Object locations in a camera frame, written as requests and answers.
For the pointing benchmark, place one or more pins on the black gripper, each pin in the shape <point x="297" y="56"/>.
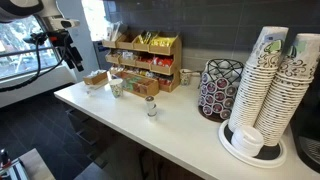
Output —
<point x="61" y="41"/>

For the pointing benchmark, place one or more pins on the maroon Starbucks coffee pod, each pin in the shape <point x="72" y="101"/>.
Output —
<point x="152" y="111"/>

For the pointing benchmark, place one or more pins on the patterned paper cup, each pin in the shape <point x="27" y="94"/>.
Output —
<point x="116" y="89"/>

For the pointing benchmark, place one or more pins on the tall paper cup stack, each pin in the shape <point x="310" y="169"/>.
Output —
<point x="286" y="100"/>
<point x="256" y="83"/>

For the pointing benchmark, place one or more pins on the white cup lids stack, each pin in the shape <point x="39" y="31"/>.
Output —
<point x="247" y="140"/>

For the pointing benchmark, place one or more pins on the round white cup tray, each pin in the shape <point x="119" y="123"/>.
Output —
<point x="266" y="160"/>

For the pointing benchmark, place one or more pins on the white sugar packets pile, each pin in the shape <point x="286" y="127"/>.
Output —
<point x="96" y="73"/>

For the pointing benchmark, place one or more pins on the small wooden sugar packet box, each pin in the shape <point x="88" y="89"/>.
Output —
<point x="96" y="80"/>

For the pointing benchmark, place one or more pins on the white wrapped stirrers bundle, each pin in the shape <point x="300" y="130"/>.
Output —
<point x="114" y="31"/>

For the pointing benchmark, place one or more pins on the yellow green packets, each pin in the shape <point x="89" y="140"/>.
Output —
<point x="146" y="37"/>

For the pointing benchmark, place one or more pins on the wooden tea bag box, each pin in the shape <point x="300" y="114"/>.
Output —
<point x="146" y="87"/>

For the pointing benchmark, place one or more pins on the red packets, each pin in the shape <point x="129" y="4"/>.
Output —
<point x="162" y="61"/>

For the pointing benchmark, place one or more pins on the yellow sweetener packets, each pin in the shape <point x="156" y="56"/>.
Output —
<point x="162" y="41"/>

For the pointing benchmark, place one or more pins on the dark lower cabinet drawers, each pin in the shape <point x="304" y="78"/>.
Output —
<point x="110" y="143"/>

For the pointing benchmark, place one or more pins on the wooden tiered condiment organizer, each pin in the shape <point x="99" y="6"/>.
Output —
<point x="165" y="50"/>

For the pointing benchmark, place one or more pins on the light wooden board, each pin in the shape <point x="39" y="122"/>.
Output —
<point x="36" y="165"/>

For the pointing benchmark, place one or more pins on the small jars beside rack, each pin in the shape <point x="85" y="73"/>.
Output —
<point x="185" y="78"/>

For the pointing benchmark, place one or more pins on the red black clamp tool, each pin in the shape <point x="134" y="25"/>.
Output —
<point x="5" y="161"/>

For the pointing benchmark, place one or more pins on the black coffee machine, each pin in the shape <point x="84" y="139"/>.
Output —
<point x="306" y="133"/>

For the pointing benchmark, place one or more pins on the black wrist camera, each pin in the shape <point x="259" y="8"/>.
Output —
<point x="36" y="37"/>

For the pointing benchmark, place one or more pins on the window with grey frame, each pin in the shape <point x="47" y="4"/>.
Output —
<point x="20" y="56"/>

